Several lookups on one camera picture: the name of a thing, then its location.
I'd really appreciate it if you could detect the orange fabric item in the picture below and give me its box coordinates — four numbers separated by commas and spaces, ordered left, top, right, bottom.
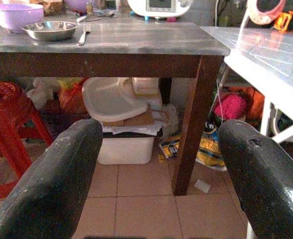
246, 87, 266, 120

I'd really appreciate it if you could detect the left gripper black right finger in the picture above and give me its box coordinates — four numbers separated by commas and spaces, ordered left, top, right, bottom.
217, 119, 293, 239

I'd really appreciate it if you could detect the red plastic stool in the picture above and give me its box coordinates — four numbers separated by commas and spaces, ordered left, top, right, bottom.
0, 81, 54, 200

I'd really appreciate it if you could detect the white cable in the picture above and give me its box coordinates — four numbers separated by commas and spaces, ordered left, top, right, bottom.
238, 9, 252, 44

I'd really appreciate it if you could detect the pink fluffy item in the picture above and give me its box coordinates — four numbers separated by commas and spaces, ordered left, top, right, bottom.
214, 93, 248, 121

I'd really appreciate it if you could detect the stack of white boxes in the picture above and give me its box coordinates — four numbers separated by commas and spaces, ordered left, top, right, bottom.
132, 77, 162, 100

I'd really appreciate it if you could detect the large purple plastic bowl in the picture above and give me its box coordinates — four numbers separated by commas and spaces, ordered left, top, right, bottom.
0, 3, 44, 33

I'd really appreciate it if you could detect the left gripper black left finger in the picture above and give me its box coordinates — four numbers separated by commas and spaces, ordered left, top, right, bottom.
0, 119, 104, 239

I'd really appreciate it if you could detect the white table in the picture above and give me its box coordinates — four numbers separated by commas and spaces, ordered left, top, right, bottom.
200, 24, 293, 144

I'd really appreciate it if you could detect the white-handled spoon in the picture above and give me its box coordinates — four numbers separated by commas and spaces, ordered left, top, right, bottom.
76, 13, 107, 23

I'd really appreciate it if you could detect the small purple bowl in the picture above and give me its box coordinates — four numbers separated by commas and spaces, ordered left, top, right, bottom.
63, 0, 95, 13

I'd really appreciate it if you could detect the white crumpled bag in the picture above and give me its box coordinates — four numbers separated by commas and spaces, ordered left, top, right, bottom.
26, 78, 55, 110

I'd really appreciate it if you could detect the white plastic tray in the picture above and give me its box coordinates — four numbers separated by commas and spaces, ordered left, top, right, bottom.
81, 77, 148, 122

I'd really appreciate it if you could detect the pink round toy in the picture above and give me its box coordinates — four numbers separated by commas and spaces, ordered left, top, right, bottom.
247, 0, 287, 25

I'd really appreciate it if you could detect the white kitchen appliance with display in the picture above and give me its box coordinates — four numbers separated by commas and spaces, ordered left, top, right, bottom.
127, 0, 194, 18

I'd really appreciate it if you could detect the dark wooden grey-topped table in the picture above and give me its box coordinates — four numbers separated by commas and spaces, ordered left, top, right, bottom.
0, 9, 231, 197

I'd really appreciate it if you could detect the brown cardboard sheet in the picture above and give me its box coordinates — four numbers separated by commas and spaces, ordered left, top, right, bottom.
103, 107, 156, 127

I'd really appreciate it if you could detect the stainless steel bowl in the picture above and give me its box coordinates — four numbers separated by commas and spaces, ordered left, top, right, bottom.
21, 20, 79, 42

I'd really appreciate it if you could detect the red and yellow plastic bag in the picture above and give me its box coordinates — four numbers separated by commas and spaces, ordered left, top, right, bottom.
58, 78, 89, 115

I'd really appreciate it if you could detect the yellow and blue bag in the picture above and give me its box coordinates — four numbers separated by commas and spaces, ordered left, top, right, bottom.
158, 121, 228, 172

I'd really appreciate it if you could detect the white plastic storage box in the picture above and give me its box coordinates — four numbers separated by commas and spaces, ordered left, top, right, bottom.
96, 134, 156, 165

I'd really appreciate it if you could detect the orange and black toy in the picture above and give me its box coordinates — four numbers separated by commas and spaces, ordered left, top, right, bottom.
273, 11, 293, 32

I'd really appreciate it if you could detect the white fluffy item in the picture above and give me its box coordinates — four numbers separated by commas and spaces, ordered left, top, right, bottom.
161, 104, 179, 135

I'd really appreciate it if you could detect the white paper scrap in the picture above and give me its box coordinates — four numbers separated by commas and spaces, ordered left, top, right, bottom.
194, 179, 211, 194

